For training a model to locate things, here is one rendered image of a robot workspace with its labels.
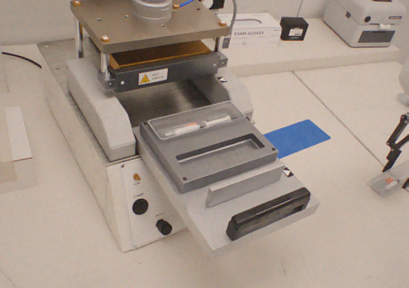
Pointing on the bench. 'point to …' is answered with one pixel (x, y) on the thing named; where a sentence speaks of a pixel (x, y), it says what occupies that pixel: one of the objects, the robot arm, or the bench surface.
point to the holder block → (211, 153)
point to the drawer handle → (267, 211)
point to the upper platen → (154, 53)
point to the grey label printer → (364, 14)
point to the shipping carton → (15, 152)
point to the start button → (140, 207)
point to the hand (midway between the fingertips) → (400, 170)
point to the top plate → (147, 19)
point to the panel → (143, 224)
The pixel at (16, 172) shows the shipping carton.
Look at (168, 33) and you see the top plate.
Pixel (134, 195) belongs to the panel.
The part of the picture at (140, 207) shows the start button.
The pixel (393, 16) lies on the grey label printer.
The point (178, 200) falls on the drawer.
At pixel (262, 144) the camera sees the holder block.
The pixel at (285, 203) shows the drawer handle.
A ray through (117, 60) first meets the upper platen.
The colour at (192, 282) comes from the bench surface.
